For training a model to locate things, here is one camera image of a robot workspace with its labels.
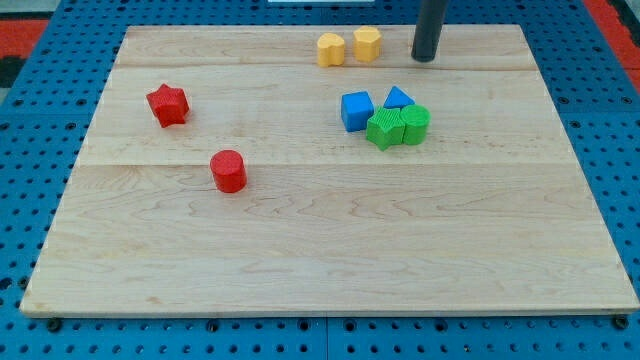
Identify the green cylinder block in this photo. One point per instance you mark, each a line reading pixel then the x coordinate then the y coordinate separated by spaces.
pixel 416 119

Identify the green star block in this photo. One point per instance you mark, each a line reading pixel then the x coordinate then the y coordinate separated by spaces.
pixel 385 128

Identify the wooden board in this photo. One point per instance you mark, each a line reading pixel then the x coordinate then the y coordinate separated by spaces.
pixel 490 215

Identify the blue cube block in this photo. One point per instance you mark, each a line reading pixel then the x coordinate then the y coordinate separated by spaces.
pixel 356 109

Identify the blue triangle block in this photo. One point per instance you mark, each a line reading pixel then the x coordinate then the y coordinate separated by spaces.
pixel 397 98

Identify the yellow heart block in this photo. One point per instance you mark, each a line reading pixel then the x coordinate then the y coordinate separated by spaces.
pixel 330 50

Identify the red star block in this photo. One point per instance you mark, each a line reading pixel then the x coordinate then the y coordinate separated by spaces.
pixel 169 105

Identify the yellow pentagon block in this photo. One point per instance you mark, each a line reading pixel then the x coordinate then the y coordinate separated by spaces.
pixel 367 43

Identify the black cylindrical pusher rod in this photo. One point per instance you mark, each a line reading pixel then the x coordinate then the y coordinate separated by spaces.
pixel 428 30

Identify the red cylinder block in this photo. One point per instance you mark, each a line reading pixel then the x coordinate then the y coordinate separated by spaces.
pixel 228 171

